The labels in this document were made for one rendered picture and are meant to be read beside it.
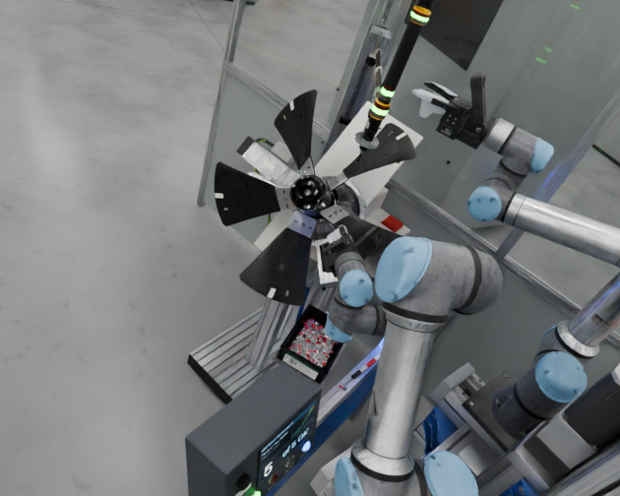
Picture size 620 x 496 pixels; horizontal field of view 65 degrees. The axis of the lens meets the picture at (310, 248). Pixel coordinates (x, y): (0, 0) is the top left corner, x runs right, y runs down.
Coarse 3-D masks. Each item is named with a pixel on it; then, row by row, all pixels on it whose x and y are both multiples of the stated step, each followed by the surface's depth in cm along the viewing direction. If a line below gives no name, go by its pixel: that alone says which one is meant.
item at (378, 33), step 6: (378, 24) 181; (372, 30) 176; (378, 30) 178; (384, 30) 180; (372, 36) 174; (378, 36) 174; (384, 36) 174; (366, 42) 182; (372, 42) 176; (378, 42) 176; (384, 42) 175; (366, 48) 177; (372, 48) 177; (384, 48) 177
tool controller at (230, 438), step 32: (256, 384) 97; (288, 384) 98; (224, 416) 90; (256, 416) 90; (288, 416) 91; (192, 448) 85; (224, 448) 84; (256, 448) 85; (288, 448) 96; (192, 480) 90; (224, 480) 81; (256, 480) 90
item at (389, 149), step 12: (384, 132) 159; (396, 132) 155; (384, 144) 154; (396, 144) 151; (408, 144) 148; (372, 156) 152; (384, 156) 149; (396, 156) 147; (408, 156) 145; (348, 168) 157; (360, 168) 152; (372, 168) 149
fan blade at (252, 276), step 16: (288, 240) 156; (304, 240) 158; (272, 256) 154; (288, 256) 156; (304, 256) 159; (256, 272) 154; (272, 272) 155; (288, 272) 156; (304, 272) 159; (256, 288) 154; (288, 288) 157; (304, 288) 159
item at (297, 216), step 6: (294, 216) 156; (300, 216) 157; (306, 216) 158; (294, 222) 156; (300, 222) 157; (306, 222) 158; (312, 222) 159; (294, 228) 157; (300, 228) 158; (306, 228) 159; (312, 228) 160; (306, 234) 159
